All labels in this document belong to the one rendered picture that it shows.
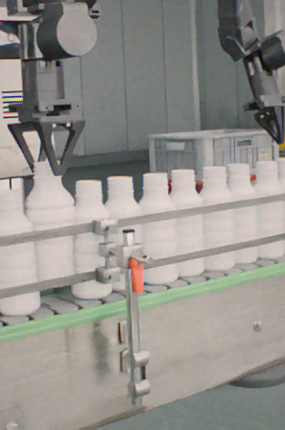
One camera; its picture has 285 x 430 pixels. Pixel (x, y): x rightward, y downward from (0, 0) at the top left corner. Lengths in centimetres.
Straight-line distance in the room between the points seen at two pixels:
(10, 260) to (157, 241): 24
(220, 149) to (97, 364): 255
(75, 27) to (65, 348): 42
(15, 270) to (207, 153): 253
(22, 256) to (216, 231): 34
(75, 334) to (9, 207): 19
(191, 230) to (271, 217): 17
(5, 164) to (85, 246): 62
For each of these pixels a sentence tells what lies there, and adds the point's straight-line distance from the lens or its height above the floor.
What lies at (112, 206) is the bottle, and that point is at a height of 113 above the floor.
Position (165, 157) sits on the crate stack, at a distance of 358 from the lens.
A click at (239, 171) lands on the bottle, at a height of 116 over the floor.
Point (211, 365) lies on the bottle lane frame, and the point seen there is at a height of 86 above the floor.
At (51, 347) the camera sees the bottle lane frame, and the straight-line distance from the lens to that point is 95.
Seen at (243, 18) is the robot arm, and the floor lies 144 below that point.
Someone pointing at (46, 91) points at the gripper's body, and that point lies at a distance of 94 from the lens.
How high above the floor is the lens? 127
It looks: 9 degrees down
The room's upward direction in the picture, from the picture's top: 3 degrees counter-clockwise
